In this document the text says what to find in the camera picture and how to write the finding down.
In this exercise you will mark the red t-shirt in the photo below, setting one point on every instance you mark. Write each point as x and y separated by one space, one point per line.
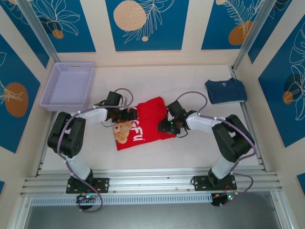
147 119

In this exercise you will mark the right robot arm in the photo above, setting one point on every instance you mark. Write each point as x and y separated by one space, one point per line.
202 121

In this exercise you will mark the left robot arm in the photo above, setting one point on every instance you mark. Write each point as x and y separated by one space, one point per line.
95 115

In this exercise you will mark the folded navy t-shirt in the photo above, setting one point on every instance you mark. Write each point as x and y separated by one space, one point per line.
226 91

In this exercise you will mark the lavender plastic basket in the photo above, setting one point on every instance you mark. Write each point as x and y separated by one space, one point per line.
66 88

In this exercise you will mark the blue poster white lily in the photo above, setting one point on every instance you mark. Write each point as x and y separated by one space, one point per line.
83 35

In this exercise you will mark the blue poster beige circle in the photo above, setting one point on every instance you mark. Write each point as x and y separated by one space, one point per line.
166 35

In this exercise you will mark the blue poster orange fern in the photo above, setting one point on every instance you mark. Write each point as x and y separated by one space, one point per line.
214 23

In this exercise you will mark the grey metal shelf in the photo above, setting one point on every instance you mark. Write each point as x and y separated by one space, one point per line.
152 217

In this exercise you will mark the aluminium mounting rail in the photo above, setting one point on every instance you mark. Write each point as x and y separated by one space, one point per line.
152 181

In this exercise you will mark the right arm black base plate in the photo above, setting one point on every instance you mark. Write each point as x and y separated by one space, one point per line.
200 183

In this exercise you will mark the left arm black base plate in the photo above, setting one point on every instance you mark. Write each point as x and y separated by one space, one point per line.
102 184

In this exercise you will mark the blue floral wall poster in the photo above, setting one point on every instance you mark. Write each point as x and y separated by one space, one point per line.
29 35
9 133
271 107
274 23

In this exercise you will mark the aluminium corner post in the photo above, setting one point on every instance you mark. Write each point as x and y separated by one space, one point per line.
40 31
253 31

